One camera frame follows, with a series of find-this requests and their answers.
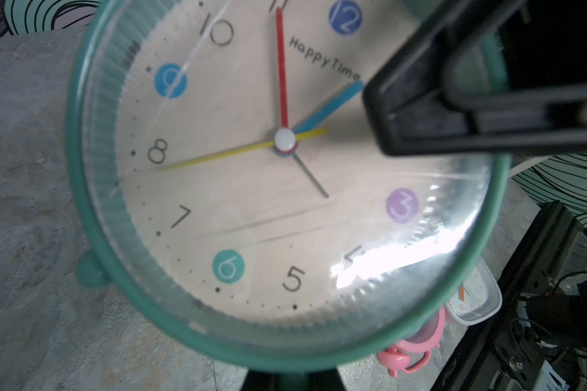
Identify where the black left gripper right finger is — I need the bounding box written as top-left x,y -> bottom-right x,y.
363,1 -> 587,156

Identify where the pink twin-bell alarm clock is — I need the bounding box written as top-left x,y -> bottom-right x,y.
377,308 -> 446,378

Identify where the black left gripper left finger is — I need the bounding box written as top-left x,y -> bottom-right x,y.
241,368 -> 347,391

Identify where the green round alarm clock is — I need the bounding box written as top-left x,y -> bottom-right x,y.
66,1 -> 510,372

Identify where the white square alarm clock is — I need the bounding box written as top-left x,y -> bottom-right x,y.
445,259 -> 503,327

